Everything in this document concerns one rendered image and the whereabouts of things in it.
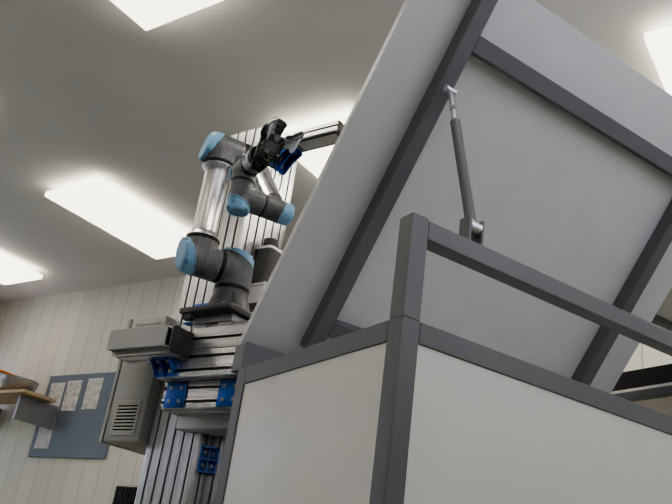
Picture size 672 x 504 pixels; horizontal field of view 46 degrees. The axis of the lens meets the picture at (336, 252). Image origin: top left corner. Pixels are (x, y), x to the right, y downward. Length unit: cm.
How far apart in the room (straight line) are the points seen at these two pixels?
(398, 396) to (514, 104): 92
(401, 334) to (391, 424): 15
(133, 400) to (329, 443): 159
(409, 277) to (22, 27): 367
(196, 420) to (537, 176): 136
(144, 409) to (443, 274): 132
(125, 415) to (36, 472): 526
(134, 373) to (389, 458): 183
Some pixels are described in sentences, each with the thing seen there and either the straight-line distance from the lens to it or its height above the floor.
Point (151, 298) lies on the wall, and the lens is 775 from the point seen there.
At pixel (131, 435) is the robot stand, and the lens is 291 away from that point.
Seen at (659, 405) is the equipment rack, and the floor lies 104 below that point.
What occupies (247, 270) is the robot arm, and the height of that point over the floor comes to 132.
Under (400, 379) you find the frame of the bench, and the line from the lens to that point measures 132.
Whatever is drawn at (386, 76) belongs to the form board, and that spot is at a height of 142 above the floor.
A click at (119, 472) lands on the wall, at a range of 730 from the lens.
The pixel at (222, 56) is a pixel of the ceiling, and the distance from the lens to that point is 446.
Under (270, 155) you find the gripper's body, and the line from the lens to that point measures 235.
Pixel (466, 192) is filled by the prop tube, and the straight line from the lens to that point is 159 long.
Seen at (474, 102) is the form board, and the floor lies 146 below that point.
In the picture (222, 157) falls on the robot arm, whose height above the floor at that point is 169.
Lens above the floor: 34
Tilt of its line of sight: 24 degrees up
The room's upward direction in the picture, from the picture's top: 8 degrees clockwise
